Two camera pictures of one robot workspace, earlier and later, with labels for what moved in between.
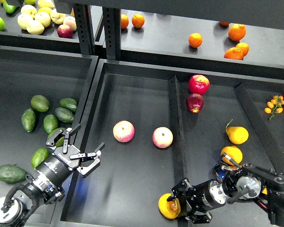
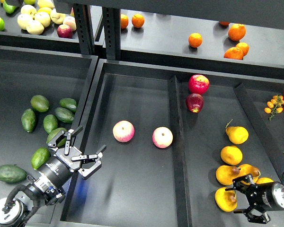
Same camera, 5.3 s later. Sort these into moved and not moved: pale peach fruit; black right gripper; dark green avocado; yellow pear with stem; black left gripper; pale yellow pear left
Moved: black right gripper; yellow pear with stem
Not moved: pale yellow pear left; dark green avocado; black left gripper; pale peach fruit
